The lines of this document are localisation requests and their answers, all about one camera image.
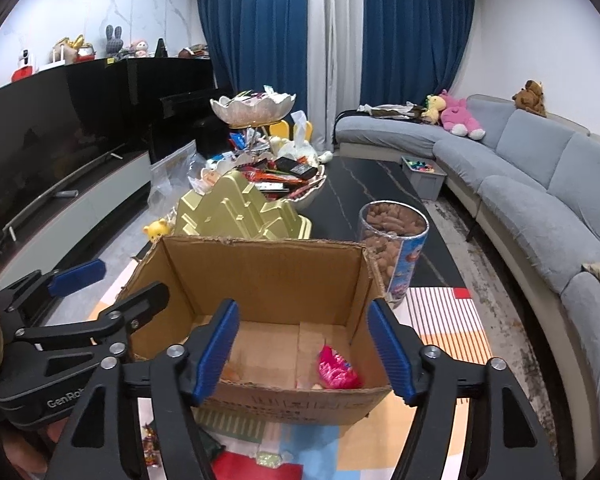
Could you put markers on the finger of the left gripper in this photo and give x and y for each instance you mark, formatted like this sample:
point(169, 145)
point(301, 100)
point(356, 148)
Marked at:
point(38, 290)
point(129, 314)

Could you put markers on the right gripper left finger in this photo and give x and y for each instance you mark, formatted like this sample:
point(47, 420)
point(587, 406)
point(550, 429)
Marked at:
point(102, 440)

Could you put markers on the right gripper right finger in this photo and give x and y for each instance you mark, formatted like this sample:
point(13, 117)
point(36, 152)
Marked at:
point(504, 438)

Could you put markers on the pink snack packet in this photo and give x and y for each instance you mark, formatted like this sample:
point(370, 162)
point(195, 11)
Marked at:
point(335, 372)

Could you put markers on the dark green snack packet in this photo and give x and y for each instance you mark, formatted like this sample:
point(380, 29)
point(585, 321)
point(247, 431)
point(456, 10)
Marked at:
point(212, 447)

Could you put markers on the light green candy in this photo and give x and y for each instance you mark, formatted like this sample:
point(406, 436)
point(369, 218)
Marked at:
point(269, 459)

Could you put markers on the person left hand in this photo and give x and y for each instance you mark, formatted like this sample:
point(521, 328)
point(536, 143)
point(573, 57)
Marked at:
point(24, 457)

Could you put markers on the yellow bear figurine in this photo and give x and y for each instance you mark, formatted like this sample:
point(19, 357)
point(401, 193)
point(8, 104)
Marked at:
point(157, 229)

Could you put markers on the gold mountain-shaped tin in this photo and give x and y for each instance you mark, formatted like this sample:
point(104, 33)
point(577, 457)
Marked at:
point(234, 207)

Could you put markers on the brown cardboard box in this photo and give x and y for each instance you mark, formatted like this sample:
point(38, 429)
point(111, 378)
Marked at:
point(273, 363)

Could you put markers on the clear jar of nuts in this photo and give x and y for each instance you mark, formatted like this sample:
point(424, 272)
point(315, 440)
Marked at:
point(394, 234)

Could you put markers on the lower snack tray bowl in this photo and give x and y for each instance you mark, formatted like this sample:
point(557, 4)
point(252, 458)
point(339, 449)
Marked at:
point(283, 178)

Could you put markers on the grey bunny plush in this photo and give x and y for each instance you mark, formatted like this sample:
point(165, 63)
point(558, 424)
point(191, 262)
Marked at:
point(114, 42)

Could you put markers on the grey sectional sofa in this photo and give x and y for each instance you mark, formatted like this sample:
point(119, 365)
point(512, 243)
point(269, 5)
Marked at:
point(532, 185)

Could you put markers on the black coffee table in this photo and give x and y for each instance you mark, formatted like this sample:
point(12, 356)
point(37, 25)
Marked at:
point(331, 260)

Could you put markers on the lotus-shaped upper snack bowl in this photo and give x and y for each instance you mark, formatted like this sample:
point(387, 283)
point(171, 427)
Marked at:
point(253, 109)

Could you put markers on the grey storage bin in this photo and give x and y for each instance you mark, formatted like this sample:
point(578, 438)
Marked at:
point(425, 175)

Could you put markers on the pink plush toy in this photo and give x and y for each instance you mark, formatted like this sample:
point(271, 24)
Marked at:
point(457, 119)

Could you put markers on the brown teddy bear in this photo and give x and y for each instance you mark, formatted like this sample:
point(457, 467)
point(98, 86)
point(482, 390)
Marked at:
point(530, 98)

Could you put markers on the yellow plush toy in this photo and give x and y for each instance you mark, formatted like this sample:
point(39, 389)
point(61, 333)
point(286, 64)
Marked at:
point(435, 105)

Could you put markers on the white sheer curtain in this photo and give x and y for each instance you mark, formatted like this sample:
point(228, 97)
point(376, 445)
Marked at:
point(335, 50)

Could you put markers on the blue curtain right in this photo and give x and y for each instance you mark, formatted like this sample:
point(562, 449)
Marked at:
point(412, 48)

